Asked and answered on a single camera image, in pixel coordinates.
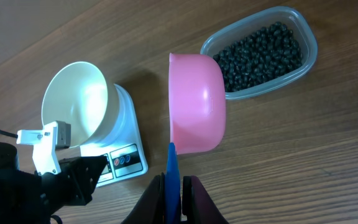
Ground white bowl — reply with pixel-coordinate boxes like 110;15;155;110
42;62;122;147

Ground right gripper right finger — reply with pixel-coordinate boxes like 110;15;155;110
181;175;228;224

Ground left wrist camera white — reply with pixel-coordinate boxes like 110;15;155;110
16;121;71;175

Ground white digital kitchen scale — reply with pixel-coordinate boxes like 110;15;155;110
80;85;149;187

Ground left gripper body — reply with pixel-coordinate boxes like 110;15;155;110
40;156;108;223

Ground clear plastic container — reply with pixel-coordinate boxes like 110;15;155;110
200;6;318;100

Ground black beans in container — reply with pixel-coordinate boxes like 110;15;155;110
213;21;303;92

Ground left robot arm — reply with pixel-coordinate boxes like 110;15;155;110
0;142;108;223

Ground pink scoop blue handle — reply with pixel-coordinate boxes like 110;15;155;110
164;54;226;223

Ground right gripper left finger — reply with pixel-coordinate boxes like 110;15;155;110
122;174;165;224

